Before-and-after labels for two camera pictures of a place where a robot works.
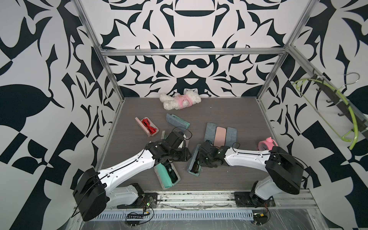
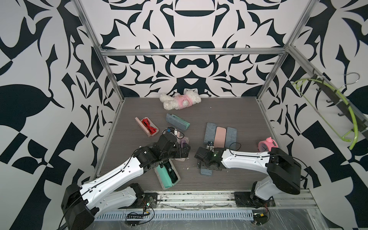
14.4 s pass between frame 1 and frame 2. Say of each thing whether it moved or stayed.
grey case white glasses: stayed
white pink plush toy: stayed
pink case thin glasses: stayed
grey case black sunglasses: moved
